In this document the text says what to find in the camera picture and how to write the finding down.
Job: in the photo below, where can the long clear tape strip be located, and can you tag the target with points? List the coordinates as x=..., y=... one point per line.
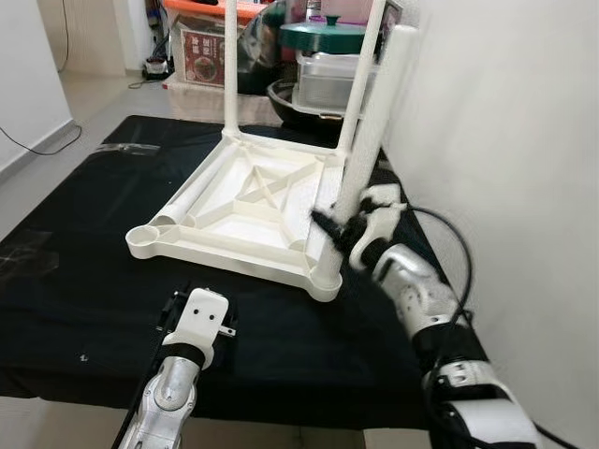
x=126, y=148

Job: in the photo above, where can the clear plastic storage container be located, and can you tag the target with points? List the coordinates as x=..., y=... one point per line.
x=328, y=84

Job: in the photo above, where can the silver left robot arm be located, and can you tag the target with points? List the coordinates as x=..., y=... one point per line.
x=168, y=407

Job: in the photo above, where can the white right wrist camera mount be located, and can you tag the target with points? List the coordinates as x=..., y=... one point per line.
x=384, y=215

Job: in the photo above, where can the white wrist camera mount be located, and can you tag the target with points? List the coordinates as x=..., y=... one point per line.
x=201, y=323
x=384, y=215

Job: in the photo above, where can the dark framed tablet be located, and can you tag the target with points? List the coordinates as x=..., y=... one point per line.
x=391, y=17

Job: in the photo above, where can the black tablecloth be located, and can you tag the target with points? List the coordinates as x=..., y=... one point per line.
x=75, y=309

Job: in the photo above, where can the green pot lid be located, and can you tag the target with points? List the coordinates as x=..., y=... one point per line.
x=318, y=37

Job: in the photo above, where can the black wok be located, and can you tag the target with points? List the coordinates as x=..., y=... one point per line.
x=285, y=108

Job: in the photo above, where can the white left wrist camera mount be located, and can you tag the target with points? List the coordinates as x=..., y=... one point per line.
x=201, y=323

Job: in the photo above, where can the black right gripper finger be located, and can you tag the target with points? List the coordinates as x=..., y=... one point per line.
x=328, y=224

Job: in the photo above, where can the orange-lid clear storage box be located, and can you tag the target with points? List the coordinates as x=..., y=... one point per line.
x=201, y=56

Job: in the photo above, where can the white plastic table top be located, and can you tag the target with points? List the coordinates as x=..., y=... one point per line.
x=234, y=243

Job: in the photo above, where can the white lace cloth cover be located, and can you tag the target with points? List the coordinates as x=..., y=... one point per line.
x=206, y=101

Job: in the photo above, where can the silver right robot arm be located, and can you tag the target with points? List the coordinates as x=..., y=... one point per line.
x=421, y=290

